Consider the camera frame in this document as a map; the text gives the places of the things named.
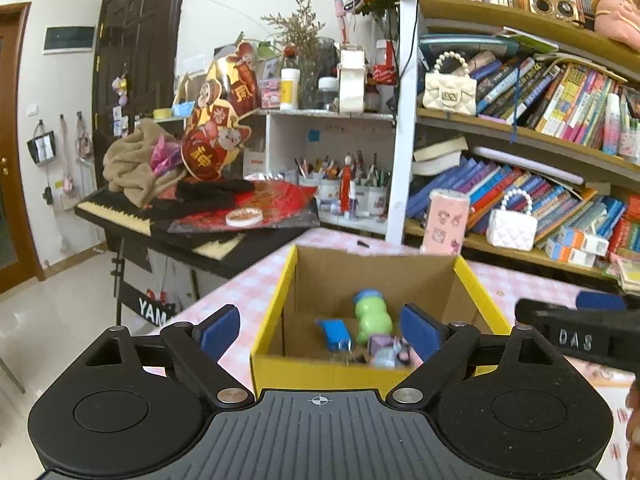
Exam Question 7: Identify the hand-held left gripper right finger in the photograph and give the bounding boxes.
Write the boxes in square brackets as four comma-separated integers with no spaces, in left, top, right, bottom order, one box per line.
[385,302,564,406]

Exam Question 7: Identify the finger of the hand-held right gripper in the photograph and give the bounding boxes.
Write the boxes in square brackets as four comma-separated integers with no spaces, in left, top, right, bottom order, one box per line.
[515,298,581,333]
[575,290,628,311]

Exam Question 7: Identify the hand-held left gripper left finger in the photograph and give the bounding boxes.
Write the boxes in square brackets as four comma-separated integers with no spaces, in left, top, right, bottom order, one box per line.
[83,305,255,409]

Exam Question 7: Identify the green turtle toy blue cap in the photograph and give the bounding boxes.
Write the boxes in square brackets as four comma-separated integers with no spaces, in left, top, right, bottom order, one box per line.
[352,289,394,344]

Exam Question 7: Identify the yellow cardboard box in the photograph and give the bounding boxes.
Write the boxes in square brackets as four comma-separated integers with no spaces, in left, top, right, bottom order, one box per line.
[250,244,514,402]

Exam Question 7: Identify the person's right hand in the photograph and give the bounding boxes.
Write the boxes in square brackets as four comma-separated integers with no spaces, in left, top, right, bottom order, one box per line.
[625,377,640,480]

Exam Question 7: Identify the pink checked printed table mat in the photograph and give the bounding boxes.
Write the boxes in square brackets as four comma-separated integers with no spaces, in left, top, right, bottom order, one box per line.
[162,227,640,480]

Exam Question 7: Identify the stack of books and papers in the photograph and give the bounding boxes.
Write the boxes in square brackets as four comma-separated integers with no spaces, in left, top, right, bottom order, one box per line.
[606,252,640,297]

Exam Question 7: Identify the blue plastic toy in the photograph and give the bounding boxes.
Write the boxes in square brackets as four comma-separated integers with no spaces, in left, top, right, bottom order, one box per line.
[315,317,354,352]

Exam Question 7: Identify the black keyboard stand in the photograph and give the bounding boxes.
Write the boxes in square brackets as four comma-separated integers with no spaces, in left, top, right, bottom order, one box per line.
[109,239,202,327]

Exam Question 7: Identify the pink sticker cylinder container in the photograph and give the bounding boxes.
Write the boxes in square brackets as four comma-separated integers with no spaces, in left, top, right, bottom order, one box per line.
[421,189,471,256]

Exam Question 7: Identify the round clear tape roll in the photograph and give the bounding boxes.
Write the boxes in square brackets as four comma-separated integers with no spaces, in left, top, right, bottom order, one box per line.
[225,207,264,227]

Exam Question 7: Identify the row of colourful books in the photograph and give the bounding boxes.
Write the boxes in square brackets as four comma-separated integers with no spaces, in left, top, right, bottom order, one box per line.
[406,157,640,262]

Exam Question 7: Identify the red paper fan pile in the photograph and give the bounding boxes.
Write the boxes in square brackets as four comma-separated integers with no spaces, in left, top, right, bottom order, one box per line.
[167,180,321,234]

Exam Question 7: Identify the black keyboard piano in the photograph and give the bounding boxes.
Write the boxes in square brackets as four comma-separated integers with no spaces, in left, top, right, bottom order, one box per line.
[74,185,322,279]

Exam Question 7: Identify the red tassel doll ornament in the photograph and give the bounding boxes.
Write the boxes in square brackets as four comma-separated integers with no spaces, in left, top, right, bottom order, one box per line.
[340,156,357,219]

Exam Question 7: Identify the white pen holder cups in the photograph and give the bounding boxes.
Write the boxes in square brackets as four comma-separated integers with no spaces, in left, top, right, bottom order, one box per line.
[296,152,392,219]

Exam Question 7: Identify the grey flat lying book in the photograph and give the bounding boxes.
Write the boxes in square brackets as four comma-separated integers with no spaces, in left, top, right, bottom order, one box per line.
[412,135,469,177]

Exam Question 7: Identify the wooden bookshelf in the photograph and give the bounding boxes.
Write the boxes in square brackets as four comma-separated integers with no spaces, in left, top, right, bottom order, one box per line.
[397,0,640,282]

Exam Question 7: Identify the beige plush blanket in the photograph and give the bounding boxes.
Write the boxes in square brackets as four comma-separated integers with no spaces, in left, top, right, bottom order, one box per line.
[103,119,184,209]

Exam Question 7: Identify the red gold paper figure decoration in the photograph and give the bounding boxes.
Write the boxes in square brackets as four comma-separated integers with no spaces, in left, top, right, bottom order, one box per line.
[179,42,261,184]

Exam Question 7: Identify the white shelf organiser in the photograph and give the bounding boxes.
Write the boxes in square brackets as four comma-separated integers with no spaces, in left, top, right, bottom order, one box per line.
[242,109,402,237]

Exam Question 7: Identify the row of thin paperback books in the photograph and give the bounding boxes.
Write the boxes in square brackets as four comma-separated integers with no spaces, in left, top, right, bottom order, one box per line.
[469,50,640,155]

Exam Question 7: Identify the pink hanging bag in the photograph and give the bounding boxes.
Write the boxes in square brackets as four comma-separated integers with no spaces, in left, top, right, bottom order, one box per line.
[74,112,96,164]

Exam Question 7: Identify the black white hanging bag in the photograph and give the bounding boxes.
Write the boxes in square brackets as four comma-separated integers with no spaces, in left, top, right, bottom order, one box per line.
[27,120,56,167]

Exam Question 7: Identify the white tape dispenser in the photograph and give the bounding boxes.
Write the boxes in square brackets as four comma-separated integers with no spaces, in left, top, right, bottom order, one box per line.
[338,45,367,114]

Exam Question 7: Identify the brown framed door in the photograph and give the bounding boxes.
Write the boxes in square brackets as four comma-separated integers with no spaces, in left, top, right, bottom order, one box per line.
[0,2,46,294]

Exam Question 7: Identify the red white bottle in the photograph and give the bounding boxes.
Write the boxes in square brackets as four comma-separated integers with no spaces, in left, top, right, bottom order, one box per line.
[372,40,397,87]

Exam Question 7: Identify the glass vase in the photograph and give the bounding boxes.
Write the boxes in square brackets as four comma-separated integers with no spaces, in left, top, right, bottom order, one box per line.
[297,36,337,110]

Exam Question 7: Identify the dark wooden door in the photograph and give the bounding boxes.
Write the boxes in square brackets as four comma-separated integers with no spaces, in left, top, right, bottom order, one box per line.
[92,0,191,197]

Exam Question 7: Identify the pink plush doll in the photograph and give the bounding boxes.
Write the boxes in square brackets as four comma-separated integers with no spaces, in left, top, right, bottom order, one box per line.
[592,0,640,52]

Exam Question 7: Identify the dried flower bunch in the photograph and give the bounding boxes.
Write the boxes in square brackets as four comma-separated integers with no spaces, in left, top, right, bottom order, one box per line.
[260,0,327,63]

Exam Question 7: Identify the orange artificial flowers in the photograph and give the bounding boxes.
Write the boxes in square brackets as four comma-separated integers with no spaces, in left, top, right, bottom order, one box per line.
[357,0,401,17]

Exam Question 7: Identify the unicorn topped pen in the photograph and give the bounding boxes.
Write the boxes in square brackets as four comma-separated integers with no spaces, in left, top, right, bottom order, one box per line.
[327,0,351,47]

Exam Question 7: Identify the white quilted pearl-handle purse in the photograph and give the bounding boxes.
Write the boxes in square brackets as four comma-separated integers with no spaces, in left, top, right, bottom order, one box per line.
[486,189,539,252]

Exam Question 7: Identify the cream pearl-handle purse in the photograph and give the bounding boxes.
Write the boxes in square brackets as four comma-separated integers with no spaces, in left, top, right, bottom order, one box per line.
[422,51,478,115]

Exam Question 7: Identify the dark wall panel box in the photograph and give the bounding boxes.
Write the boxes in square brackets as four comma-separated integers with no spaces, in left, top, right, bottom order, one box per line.
[42,26,96,55]

